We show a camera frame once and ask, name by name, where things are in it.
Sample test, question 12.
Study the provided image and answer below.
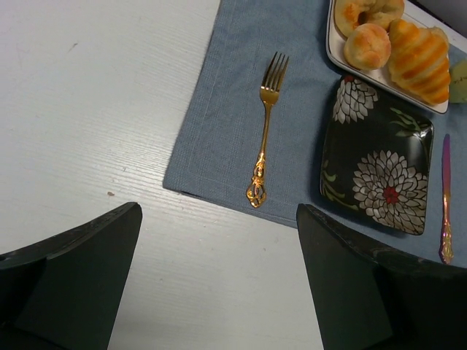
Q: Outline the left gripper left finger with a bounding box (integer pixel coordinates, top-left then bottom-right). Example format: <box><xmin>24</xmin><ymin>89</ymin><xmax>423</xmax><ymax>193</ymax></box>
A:
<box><xmin>1</xmin><ymin>202</ymin><xmax>142</xmax><ymax>349</ymax></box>

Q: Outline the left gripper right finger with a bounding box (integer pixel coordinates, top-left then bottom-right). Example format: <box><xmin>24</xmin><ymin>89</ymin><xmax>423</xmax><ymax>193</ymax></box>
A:
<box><xmin>296</xmin><ymin>204</ymin><xmax>466</xmax><ymax>349</ymax></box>

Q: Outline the striped croissant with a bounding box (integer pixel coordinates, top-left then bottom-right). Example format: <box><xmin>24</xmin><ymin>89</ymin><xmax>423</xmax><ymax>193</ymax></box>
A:
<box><xmin>387</xmin><ymin>19</ymin><xmax>451</xmax><ymax>105</ymax></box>

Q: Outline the glazed ring donut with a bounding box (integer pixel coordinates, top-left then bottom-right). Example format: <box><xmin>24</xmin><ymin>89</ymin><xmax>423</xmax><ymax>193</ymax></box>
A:
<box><xmin>333</xmin><ymin>0</ymin><xmax>405</xmax><ymax>37</ymax></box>

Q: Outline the iridescent purple knife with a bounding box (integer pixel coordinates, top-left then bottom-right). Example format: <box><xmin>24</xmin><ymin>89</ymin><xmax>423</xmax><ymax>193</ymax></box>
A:
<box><xmin>439</xmin><ymin>133</ymin><xmax>454</xmax><ymax>265</ymax></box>

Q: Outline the black floral square plate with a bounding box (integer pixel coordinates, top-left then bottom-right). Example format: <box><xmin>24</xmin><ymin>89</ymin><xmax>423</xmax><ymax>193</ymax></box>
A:
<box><xmin>320</xmin><ymin>74</ymin><xmax>434</xmax><ymax>236</ymax></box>

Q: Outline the blue cloth placemat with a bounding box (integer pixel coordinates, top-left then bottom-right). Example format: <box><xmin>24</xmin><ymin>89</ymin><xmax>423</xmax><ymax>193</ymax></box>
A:
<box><xmin>163</xmin><ymin>1</ymin><xmax>466</xmax><ymax>267</ymax></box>

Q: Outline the gold fork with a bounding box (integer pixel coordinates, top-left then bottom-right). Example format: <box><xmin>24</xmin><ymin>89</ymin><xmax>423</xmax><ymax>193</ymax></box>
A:
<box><xmin>246</xmin><ymin>52</ymin><xmax>289</xmax><ymax>209</ymax></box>

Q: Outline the pale green mug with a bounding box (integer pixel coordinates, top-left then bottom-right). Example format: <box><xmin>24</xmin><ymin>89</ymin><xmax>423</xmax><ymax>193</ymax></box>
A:
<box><xmin>449</xmin><ymin>60</ymin><xmax>467</xmax><ymax>104</ymax></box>

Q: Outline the round golden bun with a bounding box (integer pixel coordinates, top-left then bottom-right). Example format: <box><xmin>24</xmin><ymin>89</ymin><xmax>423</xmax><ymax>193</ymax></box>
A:
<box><xmin>344</xmin><ymin>23</ymin><xmax>391</xmax><ymax>71</ymax></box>

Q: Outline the white rectangular serving tray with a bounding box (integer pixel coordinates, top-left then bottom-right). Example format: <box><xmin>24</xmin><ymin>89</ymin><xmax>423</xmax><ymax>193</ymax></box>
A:
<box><xmin>325</xmin><ymin>0</ymin><xmax>449</xmax><ymax>114</ymax></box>

